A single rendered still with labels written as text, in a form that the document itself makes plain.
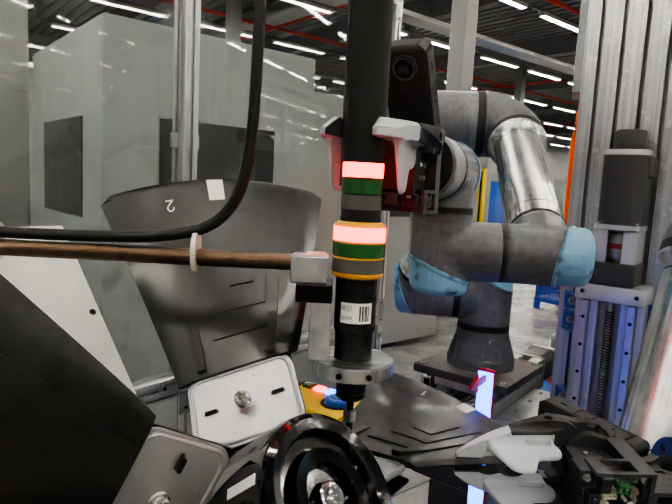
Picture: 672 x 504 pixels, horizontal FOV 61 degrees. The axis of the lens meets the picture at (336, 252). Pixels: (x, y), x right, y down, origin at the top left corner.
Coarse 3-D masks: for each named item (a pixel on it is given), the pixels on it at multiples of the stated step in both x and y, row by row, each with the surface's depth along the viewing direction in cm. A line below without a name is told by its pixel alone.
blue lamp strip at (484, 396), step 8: (480, 376) 79; (488, 376) 78; (488, 384) 78; (480, 392) 79; (488, 392) 78; (480, 400) 79; (488, 400) 78; (480, 408) 79; (488, 408) 78; (488, 416) 78; (472, 488) 80; (472, 496) 80; (480, 496) 80
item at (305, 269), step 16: (304, 256) 46; (320, 256) 47; (304, 272) 46; (320, 272) 46; (304, 288) 46; (320, 288) 46; (320, 304) 47; (320, 320) 47; (320, 336) 47; (320, 352) 47; (320, 368) 47; (336, 368) 46; (352, 368) 46; (368, 368) 46; (384, 368) 47
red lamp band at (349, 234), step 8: (336, 232) 47; (344, 232) 46; (352, 232) 46; (360, 232) 45; (368, 232) 46; (376, 232) 46; (384, 232) 47; (344, 240) 46; (352, 240) 46; (360, 240) 46; (368, 240) 46; (376, 240) 46; (384, 240) 47
